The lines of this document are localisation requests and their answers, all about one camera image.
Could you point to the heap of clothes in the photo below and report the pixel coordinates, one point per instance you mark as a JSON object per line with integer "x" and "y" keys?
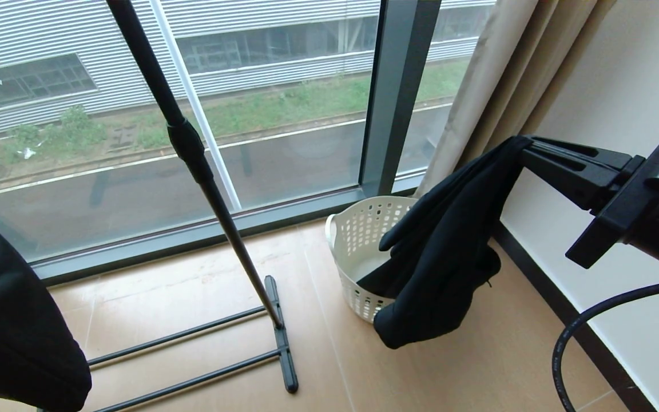
{"x": 444, "y": 257}

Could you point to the white laundry basket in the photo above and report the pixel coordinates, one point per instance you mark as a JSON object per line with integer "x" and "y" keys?
{"x": 358, "y": 229}

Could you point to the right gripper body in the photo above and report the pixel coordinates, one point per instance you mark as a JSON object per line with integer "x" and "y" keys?
{"x": 621, "y": 223}

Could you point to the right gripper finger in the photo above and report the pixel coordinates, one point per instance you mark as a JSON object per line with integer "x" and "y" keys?
{"x": 610, "y": 156}
{"x": 598, "y": 186}

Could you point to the black clothes rack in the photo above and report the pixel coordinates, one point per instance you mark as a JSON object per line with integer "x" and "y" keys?
{"x": 186, "y": 143}

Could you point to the beige curtain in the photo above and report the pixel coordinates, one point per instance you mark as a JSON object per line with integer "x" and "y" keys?
{"x": 495, "y": 86}

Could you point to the black shorts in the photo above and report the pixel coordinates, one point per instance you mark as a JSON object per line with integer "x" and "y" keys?
{"x": 9, "y": 332}

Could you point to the window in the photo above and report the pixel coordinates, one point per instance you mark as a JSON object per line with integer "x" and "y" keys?
{"x": 278, "y": 131}

